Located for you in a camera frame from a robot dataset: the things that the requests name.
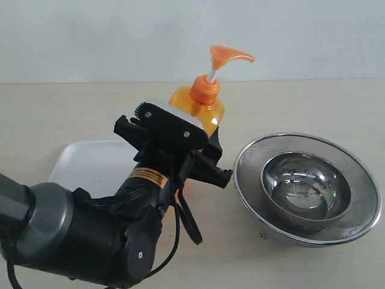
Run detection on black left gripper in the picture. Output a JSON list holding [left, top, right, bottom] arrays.
[[114, 115, 233, 188]]

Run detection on orange pump soap bottle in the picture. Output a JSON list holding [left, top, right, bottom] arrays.
[[168, 45, 255, 136]]

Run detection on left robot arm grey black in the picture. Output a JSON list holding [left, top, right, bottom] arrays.
[[1, 116, 232, 288]]

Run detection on small stainless steel bowl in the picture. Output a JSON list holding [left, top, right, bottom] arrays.
[[260, 151, 354, 234]]

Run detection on white rectangular plastic tray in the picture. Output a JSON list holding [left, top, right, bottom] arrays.
[[48, 140, 137, 197]]

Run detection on steel mesh strainer basin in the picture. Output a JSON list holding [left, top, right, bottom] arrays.
[[233, 132, 382, 247]]

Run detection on left wrist camera black silver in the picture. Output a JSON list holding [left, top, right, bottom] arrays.
[[135, 99, 209, 150]]

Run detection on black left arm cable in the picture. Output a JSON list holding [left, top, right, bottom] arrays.
[[5, 162, 204, 289]]

